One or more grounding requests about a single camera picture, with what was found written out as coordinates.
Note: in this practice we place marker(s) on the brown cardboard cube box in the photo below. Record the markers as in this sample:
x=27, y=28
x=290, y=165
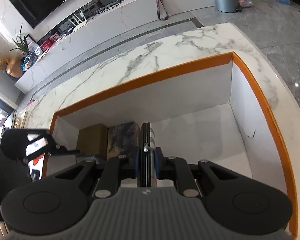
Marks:
x=92, y=141

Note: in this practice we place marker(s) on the potted green plant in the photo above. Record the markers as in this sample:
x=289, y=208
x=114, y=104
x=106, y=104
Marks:
x=22, y=46

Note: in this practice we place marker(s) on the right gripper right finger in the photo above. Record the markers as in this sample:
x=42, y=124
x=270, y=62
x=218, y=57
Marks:
x=177, y=170

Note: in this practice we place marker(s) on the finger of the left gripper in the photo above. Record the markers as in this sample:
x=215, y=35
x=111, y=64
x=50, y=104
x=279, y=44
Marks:
x=60, y=150

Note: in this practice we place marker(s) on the gold vase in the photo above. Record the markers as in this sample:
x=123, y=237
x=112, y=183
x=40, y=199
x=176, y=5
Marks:
x=13, y=67

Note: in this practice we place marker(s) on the white wifi router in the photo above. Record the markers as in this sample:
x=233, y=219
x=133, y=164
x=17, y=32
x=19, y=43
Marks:
x=78, y=21

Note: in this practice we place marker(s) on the stack of books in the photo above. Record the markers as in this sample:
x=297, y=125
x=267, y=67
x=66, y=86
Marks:
x=20, y=119

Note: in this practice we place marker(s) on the dark illustrated book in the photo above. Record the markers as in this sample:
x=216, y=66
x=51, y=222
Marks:
x=122, y=139

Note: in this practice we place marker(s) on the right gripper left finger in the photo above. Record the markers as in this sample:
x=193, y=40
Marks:
x=116, y=169

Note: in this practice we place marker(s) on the orange cardboard box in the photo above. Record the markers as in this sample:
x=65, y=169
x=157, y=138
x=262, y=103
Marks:
x=213, y=108

